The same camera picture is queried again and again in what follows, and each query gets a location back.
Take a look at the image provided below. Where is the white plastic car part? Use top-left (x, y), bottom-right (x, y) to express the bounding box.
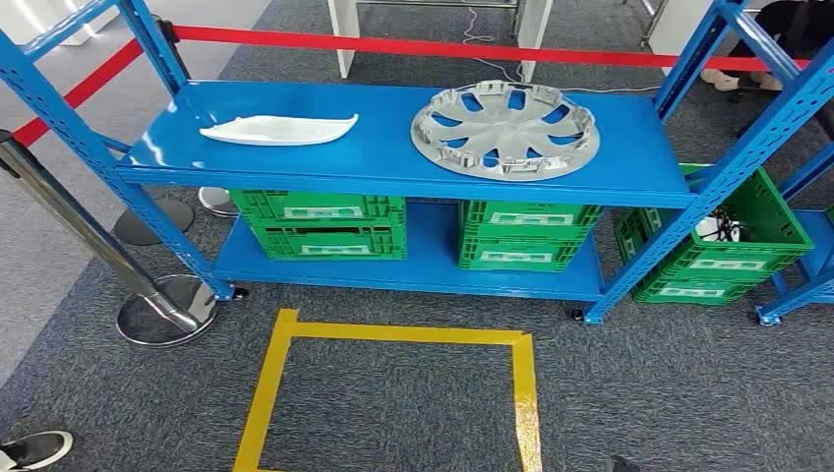
top-left (198, 113), bottom-right (360, 148)

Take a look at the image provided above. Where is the blue metal shelf rack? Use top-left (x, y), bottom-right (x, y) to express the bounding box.
top-left (0, 0), bottom-right (834, 325)
top-left (755, 140), bottom-right (834, 327)

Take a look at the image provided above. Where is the grey wheel hubcap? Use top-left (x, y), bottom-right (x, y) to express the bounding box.
top-left (410, 80), bottom-right (601, 182)

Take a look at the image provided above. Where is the white desk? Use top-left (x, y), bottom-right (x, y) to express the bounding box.
top-left (328, 0), bottom-right (554, 83)
top-left (641, 0), bottom-right (718, 76)

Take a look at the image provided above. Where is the red barrier belt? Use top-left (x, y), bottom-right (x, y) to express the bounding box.
top-left (172, 25), bottom-right (812, 73)
top-left (11, 38), bottom-right (145, 148)

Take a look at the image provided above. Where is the chrome stanchion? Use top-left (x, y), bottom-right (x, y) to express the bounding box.
top-left (0, 129), bottom-right (219, 348)

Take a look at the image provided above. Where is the white cabinet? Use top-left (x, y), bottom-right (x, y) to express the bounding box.
top-left (0, 0), bottom-right (115, 47)

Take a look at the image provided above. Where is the white part with black cables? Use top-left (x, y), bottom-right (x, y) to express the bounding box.
top-left (693, 207), bottom-right (750, 244)

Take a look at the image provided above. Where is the white floor cable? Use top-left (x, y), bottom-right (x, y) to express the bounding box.
top-left (462, 6), bottom-right (659, 93)

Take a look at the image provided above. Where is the dark post stanchion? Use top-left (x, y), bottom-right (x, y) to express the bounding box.
top-left (155, 18), bottom-right (239, 219)

